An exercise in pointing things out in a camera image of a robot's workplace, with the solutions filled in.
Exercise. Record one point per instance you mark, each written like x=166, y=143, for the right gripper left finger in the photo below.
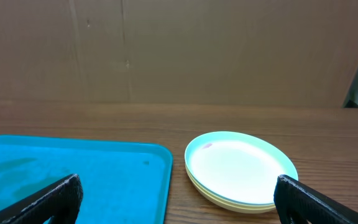
x=57, y=203

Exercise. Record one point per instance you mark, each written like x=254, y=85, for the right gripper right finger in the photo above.
x=297, y=203

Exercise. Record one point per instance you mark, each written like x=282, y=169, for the blue plastic tray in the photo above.
x=123, y=182

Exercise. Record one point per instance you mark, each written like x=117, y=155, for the light blue plate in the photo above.
x=237, y=167

